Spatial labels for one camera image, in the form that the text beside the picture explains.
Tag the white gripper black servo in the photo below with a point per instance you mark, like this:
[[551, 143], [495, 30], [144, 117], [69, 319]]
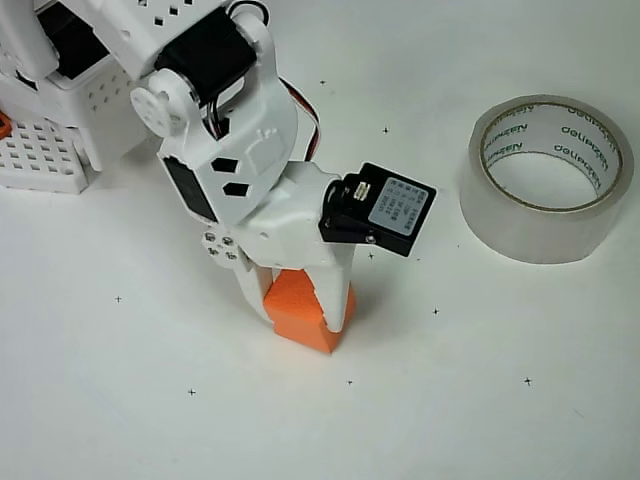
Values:
[[286, 235]]

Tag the orange foam cube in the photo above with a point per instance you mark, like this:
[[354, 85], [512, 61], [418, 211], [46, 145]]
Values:
[[300, 320]]

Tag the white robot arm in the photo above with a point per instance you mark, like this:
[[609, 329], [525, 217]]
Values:
[[250, 125]]

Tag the clear packing tape roll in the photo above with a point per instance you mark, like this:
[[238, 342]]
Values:
[[530, 235]]

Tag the small orange clamp part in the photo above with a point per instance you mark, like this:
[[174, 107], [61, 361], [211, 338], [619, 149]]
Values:
[[4, 125]]

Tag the white perforated base plate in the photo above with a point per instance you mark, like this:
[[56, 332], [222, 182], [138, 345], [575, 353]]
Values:
[[40, 160]]

